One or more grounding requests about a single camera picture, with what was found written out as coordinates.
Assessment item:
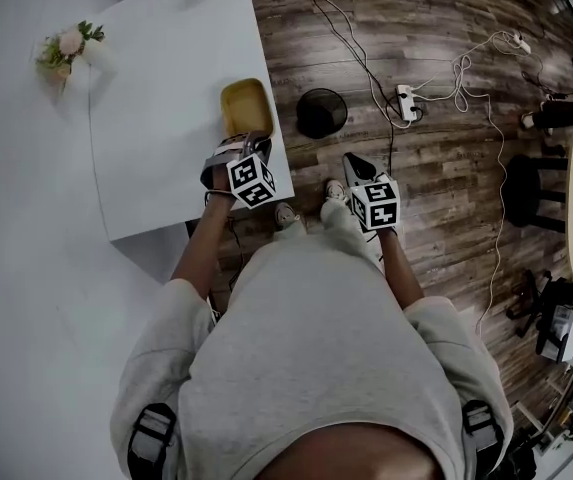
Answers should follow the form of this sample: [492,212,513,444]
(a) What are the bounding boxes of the person's right shoe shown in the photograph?
[324,178,350,204]

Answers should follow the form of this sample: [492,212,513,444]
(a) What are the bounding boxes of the pink flower bouquet in vase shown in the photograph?
[34,20,118,105]

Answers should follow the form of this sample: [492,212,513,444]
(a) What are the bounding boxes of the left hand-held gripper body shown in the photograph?
[201,152,278,211]

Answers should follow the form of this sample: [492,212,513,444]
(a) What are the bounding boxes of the person's grey trousers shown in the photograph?
[271,198,385,275]

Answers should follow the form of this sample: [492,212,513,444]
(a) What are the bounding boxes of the white floor cable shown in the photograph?
[410,30,523,337]
[250,0,403,120]

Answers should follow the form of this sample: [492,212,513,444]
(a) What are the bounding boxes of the small white power strip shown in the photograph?
[508,32,533,55]

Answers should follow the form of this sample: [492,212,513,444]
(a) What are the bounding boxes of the white rectangular table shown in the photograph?
[85,0,296,285]

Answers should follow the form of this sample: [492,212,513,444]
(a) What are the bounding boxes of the large white power strip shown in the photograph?
[395,84,420,122]

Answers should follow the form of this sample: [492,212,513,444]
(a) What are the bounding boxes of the black mesh waste bin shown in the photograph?
[295,87,349,140]

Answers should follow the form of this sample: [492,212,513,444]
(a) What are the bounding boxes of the person's right forearm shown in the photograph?
[375,227,425,312]

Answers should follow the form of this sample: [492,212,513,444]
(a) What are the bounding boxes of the person's grey sweatshirt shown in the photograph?
[109,230,515,480]

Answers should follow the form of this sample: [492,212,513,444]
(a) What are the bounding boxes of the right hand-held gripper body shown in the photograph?
[349,179,400,231]

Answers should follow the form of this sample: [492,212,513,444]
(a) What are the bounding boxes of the black floor cable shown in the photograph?
[293,0,425,179]

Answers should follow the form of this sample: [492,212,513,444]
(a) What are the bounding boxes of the person's shoe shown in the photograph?
[324,178,350,204]
[274,201,302,230]

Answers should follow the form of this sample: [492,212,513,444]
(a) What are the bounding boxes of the black stool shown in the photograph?
[505,154,570,235]

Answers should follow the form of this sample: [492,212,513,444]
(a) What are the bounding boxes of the black harness strap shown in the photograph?
[460,400,505,470]
[126,402,178,480]

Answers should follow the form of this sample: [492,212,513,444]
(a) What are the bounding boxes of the white cardboard box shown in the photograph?
[540,305,573,365]

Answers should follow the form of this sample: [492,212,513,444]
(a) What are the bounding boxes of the person's left shoe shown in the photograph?
[274,201,302,230]

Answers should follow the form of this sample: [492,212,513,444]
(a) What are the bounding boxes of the person's left forearm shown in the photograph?
[169,192,240,295]

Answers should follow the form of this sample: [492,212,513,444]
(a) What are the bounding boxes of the yellow plastic tray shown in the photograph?
[219,77,275,142]

